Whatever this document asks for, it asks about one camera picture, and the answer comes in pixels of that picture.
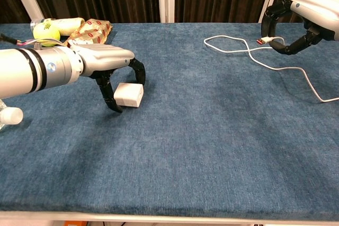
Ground blue table cloth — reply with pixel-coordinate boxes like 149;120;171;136
0;22;339;221

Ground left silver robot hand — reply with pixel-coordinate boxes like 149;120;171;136
70;43;146;113

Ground yellow tennis ball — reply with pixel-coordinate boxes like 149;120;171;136
33;22;61;47

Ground cream mayonnaise squeeze bottle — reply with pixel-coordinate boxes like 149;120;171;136
30;17;86;37

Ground gold red snack package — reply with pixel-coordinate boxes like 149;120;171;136
63;18;113;48

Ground white USB cable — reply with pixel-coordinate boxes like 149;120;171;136
203;34;339;104

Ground clear green-label water bottle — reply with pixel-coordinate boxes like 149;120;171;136
0;98;24;131

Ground white power adapter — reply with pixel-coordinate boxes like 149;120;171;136
113;82;145;109

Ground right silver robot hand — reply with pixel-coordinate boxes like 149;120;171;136
261;0;339;56

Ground coloured wrist wires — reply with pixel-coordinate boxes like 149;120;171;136
0;33;70;49

